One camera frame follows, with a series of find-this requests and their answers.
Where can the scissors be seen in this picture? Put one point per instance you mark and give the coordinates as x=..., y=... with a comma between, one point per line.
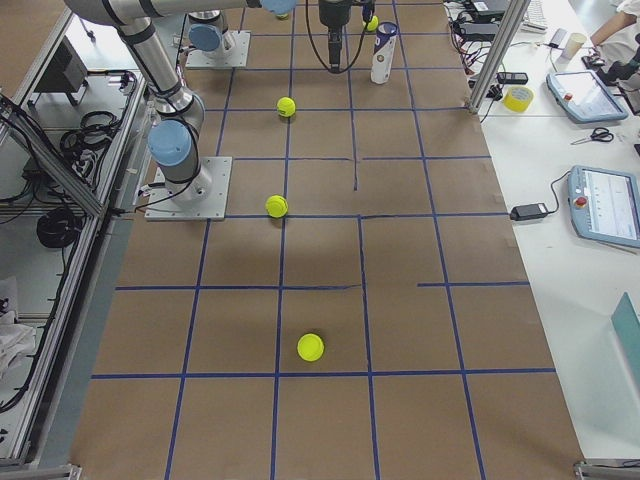
x=598, y=134

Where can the near teach pendant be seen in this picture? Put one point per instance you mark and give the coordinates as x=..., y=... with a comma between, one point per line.
x=604, y=205

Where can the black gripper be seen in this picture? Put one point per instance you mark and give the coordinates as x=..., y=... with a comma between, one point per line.
x=333, y=12

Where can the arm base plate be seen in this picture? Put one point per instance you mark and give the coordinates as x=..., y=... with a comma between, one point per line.
x=231, y=53
x=205, y=198

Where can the far teach pendant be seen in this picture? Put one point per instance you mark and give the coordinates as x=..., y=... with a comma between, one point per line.
x=584, y=97

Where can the Wilson yellow tennis ball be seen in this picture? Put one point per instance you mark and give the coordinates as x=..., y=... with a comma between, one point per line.
x=310, y=347

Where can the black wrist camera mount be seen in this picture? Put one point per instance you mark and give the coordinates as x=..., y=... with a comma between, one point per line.
x=367, y=9

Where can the teach pendant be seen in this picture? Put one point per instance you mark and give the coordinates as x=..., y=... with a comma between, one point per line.
x=604, y=205
x=584, y=97

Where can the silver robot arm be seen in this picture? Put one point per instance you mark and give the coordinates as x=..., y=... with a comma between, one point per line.
x=209, y=33
x=173, y=143

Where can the black power adapter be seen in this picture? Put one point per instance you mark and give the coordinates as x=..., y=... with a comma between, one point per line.
x=526, y=212

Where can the Roland Garros yellow tennis ball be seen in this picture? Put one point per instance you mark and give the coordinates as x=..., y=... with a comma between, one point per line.
x=371, y=25

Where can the black phone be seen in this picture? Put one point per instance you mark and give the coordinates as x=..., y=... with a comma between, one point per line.
x=512, y=78

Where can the center yellow tennis ball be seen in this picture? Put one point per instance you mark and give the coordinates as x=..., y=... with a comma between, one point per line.
x=276, y=206

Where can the white blue tennis ball can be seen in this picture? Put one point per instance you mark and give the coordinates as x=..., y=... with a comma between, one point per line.
x=384, y=47

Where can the paper cup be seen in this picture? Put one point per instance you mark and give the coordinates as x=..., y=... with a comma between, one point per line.
x=573, y=45

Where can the aluminium frame post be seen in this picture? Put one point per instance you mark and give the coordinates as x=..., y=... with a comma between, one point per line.
x=509, y=25

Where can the yellow tape roll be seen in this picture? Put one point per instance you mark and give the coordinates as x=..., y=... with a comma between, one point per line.
x=518, y=98

